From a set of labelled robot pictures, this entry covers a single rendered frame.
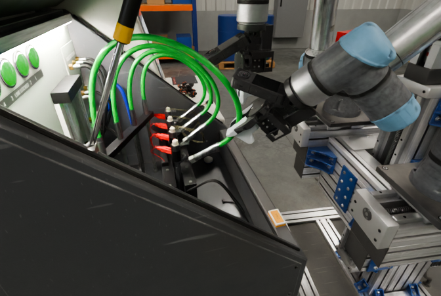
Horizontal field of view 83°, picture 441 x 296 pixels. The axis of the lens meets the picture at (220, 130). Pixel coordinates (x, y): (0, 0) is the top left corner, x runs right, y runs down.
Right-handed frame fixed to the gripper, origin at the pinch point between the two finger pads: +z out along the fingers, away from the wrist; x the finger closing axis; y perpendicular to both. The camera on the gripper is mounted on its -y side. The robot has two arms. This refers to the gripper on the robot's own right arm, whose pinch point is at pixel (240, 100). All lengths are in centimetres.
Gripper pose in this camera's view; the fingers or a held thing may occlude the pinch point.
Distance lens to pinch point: 71.4
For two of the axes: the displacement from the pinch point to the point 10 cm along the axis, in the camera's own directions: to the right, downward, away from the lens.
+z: 0.0, 8.7, 4.9
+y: 9.6, -1.3, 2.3
